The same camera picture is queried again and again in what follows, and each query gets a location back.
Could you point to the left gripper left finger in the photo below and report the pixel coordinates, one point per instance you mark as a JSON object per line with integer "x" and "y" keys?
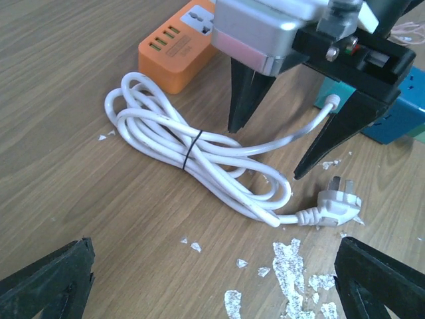
{"x": 55, "y": 286}

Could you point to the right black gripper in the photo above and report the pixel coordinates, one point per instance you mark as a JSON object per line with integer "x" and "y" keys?
{"x": 375, "y": 67}

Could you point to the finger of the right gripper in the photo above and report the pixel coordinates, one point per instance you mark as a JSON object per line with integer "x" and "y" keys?
{"x": 248, "y": 90}

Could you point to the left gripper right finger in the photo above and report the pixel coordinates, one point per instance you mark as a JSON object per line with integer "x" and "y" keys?
{"x": 370, "y": 283}

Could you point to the orange power strip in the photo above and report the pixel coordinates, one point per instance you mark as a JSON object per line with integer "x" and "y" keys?
{"x": 180, "y": 48}

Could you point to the blue cube adapter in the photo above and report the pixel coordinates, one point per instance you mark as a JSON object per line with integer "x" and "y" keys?
{"x": 406, "y": 117}

